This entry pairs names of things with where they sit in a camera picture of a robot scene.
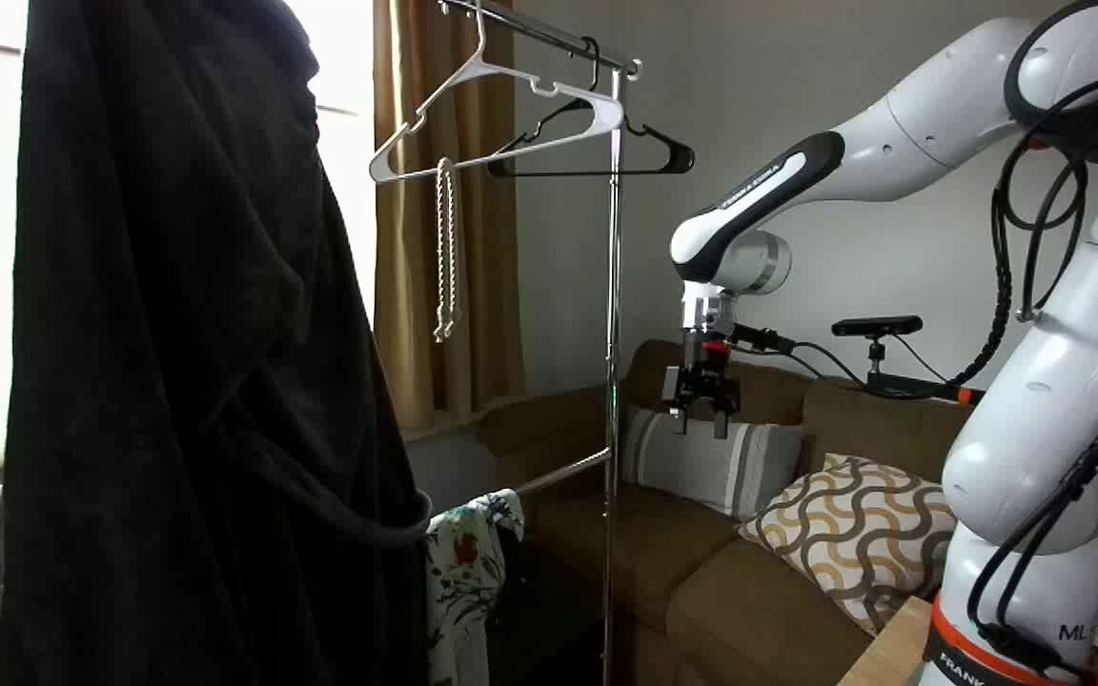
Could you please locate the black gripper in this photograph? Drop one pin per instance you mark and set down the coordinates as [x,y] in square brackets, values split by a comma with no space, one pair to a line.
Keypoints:
[707,379]

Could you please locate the white floral towel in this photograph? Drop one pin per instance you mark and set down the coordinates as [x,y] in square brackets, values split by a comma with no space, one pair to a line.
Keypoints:
[468,572]

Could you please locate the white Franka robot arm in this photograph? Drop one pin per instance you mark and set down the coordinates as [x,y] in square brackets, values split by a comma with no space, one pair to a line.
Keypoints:
[1047,384]

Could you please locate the grey striped pillow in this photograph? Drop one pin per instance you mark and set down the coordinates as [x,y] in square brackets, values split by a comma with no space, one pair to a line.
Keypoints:
[716,462]

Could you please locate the metal clothes rack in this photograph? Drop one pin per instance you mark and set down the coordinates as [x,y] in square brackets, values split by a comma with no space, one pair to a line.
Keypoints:
[610,319]

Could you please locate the brown sofa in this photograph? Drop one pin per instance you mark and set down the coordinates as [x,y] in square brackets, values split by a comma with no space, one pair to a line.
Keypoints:
[650,547]

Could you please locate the wavy patterned pillow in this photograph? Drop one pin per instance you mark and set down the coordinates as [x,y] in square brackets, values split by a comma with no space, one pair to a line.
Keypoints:
[849,536]

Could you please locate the brown curtain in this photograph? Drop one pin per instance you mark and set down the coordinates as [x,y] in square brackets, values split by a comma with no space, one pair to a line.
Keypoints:
[484,281]

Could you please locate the black hanger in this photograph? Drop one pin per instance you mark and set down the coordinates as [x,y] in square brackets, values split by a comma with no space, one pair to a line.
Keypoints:
[671,153]

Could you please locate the white plastic hanger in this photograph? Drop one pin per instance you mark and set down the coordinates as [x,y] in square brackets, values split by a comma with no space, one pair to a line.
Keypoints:
[600,115]

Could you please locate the bright window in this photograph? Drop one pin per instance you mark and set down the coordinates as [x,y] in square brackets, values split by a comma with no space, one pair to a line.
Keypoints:
[348,193]

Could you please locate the black hanging robe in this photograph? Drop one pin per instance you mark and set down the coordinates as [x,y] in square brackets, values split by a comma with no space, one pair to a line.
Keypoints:
[193,384]

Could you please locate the black camera on stand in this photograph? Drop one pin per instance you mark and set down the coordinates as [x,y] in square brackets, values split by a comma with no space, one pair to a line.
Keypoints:
[880,326]

